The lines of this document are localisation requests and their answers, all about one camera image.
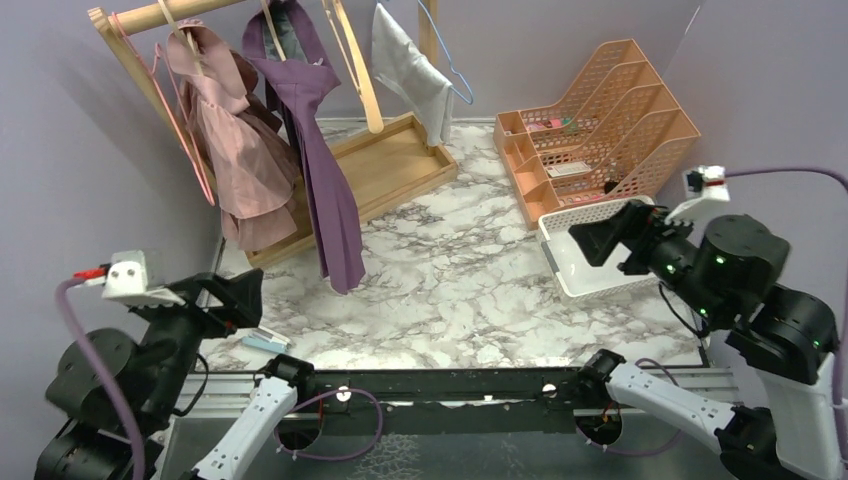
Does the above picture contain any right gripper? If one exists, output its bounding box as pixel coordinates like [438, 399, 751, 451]
[569, 195, 727, 322]

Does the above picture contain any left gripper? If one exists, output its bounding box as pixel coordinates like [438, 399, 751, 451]
[133, 264, 265, 422]

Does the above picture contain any pink skirt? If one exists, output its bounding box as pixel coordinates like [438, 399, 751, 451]
[165, 20, 300, 251]

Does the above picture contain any blue wire hanger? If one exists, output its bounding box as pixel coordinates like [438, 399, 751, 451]
[376, 1, 475, 105]

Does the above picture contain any purple garment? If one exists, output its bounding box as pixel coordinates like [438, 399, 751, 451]
[242, 1, 365, 294]

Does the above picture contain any white skirt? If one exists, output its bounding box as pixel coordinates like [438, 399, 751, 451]
[371, 4, 454, 146]

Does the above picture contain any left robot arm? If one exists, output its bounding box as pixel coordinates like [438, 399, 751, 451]
[35, 261, 264, 479]

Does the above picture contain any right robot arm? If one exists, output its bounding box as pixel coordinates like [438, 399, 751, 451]
[569, 200, 846, 479]

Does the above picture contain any white perforated basket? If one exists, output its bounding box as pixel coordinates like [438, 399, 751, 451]
[537, 198, 658, 304]

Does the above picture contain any small white blue box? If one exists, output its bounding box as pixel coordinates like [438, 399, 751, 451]
[241, 328, 291, 354]

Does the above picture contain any orange plastic desk organizer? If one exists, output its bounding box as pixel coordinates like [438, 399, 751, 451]
[493, 39, 701, 230]

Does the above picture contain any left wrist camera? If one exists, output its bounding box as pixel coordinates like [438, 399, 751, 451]
[72, 250, 186, 308]

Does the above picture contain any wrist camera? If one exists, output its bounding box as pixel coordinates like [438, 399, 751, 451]
[72, 250, 186, 308]
[664, 165, 730, 225]

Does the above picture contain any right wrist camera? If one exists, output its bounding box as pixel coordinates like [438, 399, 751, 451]
[664, 165, 730, 225]

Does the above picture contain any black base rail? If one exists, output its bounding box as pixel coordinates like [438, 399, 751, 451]
[182, 354, 737, 439]

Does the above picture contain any pink wire hanger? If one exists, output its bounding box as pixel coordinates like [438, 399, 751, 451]
[110, 12, 216, 206]

